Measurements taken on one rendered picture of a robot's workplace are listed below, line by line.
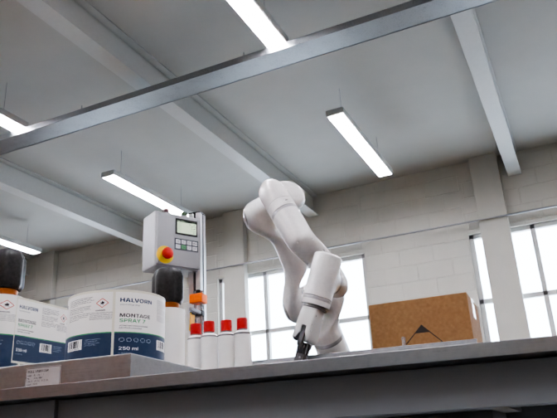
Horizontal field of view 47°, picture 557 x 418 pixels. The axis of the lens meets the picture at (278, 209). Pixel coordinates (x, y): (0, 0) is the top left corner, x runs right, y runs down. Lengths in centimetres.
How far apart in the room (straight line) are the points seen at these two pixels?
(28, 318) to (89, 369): 42
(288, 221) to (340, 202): 597
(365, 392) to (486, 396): 17
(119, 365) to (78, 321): 21
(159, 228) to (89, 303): 84
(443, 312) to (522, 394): 105
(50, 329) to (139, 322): 37
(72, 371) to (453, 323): 115
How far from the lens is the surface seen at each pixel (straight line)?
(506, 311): 705
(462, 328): 196
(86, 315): 133
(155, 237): 213
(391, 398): 97
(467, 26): 485
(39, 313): 162
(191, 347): 197
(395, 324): 200
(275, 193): 202
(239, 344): 190
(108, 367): 118
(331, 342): 241
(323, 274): 184
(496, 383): 95
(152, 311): 135
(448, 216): 749
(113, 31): 509
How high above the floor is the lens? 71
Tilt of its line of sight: 21 degrees up
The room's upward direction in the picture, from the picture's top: 3 degrees counter-clockwise
